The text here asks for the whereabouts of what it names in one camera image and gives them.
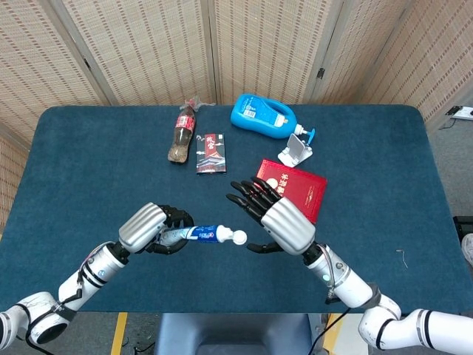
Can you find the blue white toothpaste tube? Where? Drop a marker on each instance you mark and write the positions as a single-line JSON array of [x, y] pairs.
[[205, 234]]

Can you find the white shoe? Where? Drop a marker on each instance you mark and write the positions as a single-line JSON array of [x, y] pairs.
[[468, 249]]

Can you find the red certificate booklet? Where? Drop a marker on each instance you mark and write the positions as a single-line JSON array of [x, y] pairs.
[[306, 192]]

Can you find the black box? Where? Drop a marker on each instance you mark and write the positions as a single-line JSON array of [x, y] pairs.
[[463, 227]]

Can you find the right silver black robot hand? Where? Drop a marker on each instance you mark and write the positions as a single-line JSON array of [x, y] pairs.
[[288, 227]]

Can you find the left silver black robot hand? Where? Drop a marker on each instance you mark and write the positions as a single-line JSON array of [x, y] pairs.
[[142, 227]]

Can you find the white folding phone stand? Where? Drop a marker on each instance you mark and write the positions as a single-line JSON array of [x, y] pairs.
[[293, 153]]

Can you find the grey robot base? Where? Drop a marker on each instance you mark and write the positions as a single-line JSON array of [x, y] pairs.
[[233, 333]]

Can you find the cola bottle with red label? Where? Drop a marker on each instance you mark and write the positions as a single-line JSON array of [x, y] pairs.
[[183, 137]]

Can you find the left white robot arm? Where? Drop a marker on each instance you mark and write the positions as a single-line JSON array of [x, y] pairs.
[[92, 270]]

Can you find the yellow white cardboard box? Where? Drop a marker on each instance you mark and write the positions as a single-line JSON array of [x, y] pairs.
[[332, 333]]

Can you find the blue pump detergent bottle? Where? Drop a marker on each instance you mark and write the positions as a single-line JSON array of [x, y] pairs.
[[258, 116]]

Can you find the white power strip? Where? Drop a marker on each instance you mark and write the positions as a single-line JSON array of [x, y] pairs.
[[462, 112]]

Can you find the dark teal table mat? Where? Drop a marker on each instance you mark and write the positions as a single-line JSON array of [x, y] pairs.
[[92, 166]]

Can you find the beige woven folding screen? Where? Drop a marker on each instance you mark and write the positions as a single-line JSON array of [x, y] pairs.
[[148, 48]]

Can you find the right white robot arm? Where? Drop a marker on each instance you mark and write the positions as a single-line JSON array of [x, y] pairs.
[[351, 284]]

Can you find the white round plastic lid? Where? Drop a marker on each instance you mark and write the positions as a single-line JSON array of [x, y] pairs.
[[240, 237]]

